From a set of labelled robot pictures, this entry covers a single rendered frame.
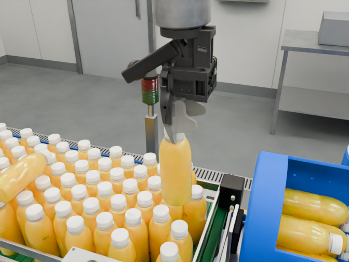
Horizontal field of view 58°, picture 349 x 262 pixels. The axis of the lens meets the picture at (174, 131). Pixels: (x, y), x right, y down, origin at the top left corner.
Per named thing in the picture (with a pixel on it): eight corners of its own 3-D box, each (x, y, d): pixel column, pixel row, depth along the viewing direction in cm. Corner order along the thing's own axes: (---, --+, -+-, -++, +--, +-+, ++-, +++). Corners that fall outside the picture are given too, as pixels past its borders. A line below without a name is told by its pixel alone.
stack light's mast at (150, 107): (156, 120, 114) (154, 78, 106) (139, 118, 116) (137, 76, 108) (162, 113, 119) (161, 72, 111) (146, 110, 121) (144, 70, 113)
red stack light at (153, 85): (155, 92, 108) (154, 81, 106) (137, 89, 110) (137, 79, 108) (161, 85, 114) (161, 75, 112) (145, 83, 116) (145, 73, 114)
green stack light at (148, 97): (155, 105, 111) (155, 92, 108) (138, 103, 113) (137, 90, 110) (162, 98, 116) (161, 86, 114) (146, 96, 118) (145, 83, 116)
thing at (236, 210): (233, 268, 81) (238, 234, 75) (224, 265, 82) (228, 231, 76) (240, 239, 89) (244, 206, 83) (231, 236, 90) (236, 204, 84)
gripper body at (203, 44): (206, 107, 52) (207, 32, 46) (157, 101, 54) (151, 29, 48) (216, 88, 58) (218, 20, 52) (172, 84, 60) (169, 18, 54)
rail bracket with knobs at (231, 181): (237, 219, 100) (241, 194, 94) (215, 214, 102) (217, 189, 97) (242, 199, 108) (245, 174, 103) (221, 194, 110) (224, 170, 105)
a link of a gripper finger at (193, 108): (204, 135, 62) (202, 96, 56) (175, 130, 64) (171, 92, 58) (208, 125, 64) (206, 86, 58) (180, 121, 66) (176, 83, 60)
